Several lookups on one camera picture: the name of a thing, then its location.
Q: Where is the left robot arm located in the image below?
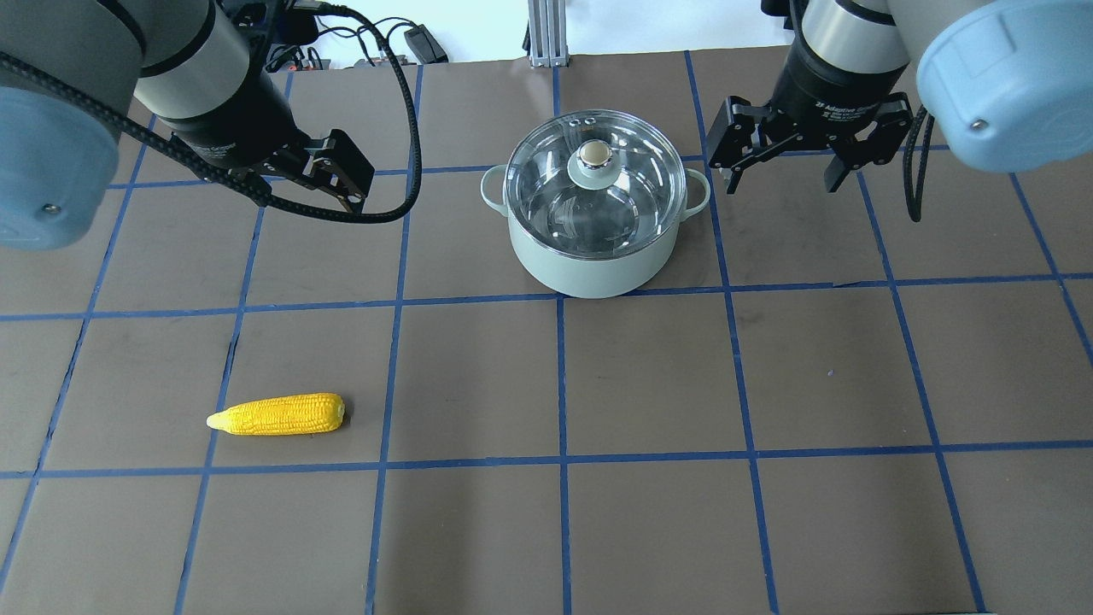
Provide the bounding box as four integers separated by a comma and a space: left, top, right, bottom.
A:
1, 1, 383, 250

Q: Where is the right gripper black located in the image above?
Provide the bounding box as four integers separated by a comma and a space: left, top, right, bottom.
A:
705, 38, 913, 196

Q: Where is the yellow corn cob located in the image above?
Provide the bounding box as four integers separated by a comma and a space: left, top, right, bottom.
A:
205, 392, 345, 436

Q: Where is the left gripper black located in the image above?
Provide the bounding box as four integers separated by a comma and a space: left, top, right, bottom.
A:
161, 81, 376, 214

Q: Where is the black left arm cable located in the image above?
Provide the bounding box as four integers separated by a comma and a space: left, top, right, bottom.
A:
0, 4, 423, 225

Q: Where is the glass pot lid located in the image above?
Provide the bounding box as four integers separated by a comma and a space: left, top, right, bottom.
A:
487, 109, 698, 261

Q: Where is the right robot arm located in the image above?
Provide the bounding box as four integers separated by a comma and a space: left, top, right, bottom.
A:
705, 1, 1092, 192

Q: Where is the aluminium frame post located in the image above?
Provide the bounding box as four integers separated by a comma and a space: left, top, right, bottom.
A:
526, 0, 571, 67

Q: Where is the pale green cooking pot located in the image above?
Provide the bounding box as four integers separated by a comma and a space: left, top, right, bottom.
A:
480, 109, 712, 300

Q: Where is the black power adapter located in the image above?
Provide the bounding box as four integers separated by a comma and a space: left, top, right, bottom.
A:
403, 24, 449, 66

